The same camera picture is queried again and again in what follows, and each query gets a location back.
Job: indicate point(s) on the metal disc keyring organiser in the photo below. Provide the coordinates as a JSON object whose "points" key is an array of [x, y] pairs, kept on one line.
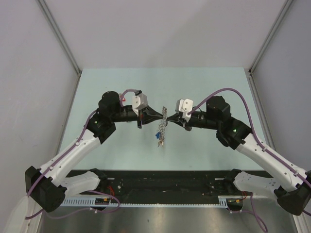
{"points": [[161, 127]]}

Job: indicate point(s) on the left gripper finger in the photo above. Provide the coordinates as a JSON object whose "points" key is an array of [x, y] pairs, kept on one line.
{"points": [[152, 114], [149, 119]]}

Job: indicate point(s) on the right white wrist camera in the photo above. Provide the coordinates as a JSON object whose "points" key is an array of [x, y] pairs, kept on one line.
{"points": [[184, 106]]}

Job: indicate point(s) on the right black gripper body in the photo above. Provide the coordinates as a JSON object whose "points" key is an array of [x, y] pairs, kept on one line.
{"points": [[199, 120]]}

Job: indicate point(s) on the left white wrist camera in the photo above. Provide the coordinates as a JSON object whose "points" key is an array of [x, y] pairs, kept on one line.
{"points": [[139, 102]]}

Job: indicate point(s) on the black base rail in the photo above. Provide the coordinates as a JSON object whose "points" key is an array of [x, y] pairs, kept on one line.
{"points": [[124, 183]]}

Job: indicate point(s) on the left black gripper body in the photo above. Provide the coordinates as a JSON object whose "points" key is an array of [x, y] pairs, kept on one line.
{"points": [[124, 115]]}

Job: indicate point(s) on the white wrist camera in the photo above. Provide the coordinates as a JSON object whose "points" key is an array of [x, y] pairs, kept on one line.
{"points": [[184, 106], [139, 102]]}

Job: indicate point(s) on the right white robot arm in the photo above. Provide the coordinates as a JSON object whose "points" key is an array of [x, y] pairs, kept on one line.
{"points": [[288, 184]]}

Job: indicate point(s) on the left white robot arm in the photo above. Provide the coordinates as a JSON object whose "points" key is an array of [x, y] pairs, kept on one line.
{"points": [[48, 185]]}

